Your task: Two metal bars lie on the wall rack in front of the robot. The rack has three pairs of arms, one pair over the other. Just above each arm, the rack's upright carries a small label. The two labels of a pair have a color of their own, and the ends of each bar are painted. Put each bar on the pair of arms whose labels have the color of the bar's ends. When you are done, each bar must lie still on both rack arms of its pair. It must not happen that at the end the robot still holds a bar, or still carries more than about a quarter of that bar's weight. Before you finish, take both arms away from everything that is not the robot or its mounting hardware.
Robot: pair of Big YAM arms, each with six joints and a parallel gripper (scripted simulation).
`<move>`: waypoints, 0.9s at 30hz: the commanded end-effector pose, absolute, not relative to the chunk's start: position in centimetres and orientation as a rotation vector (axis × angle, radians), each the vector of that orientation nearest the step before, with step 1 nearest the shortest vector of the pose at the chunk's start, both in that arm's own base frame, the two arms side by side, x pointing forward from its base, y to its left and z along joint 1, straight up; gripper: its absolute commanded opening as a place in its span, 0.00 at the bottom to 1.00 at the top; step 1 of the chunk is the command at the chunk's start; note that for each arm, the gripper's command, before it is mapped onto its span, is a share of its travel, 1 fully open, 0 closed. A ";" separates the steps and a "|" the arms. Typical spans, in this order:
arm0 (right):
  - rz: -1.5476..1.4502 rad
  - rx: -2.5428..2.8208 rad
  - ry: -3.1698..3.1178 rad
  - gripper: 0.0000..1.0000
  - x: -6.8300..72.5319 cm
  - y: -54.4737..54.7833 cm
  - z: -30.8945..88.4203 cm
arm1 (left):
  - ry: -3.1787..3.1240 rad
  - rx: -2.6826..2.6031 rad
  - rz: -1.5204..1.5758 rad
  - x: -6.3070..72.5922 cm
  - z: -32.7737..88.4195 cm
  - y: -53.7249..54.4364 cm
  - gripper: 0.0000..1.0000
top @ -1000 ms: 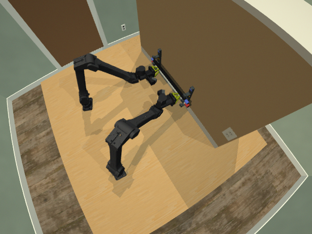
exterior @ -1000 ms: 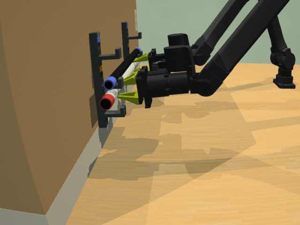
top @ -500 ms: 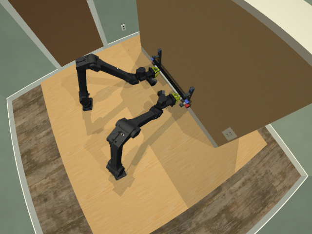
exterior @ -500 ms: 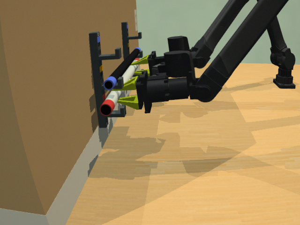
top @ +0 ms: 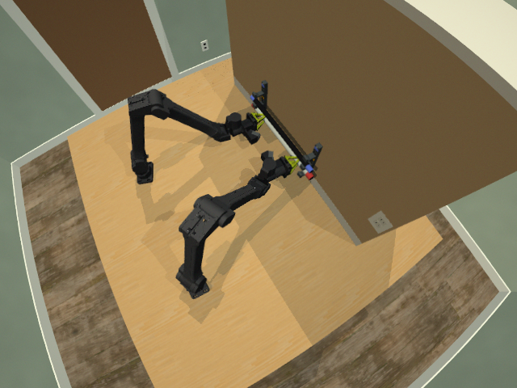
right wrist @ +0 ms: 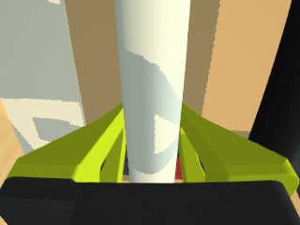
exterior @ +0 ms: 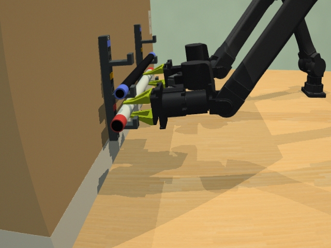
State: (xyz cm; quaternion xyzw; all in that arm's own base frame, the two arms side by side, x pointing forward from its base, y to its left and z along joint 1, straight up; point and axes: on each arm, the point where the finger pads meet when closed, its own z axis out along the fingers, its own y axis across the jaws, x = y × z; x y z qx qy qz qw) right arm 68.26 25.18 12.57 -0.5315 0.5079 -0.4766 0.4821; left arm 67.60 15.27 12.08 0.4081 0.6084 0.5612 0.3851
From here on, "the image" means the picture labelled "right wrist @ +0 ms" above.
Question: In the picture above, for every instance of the white tube with red ends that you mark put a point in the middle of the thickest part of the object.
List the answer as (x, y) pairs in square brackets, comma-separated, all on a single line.
[(152, 38)]

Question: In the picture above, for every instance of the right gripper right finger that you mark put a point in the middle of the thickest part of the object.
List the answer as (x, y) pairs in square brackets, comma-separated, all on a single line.
[(227, 156)]

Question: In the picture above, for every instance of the black metal bar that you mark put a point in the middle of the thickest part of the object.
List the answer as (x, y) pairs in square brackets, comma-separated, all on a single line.
[(277, 123)]

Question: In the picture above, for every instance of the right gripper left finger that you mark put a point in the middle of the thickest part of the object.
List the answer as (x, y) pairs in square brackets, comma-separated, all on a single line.
[(79, 154)]

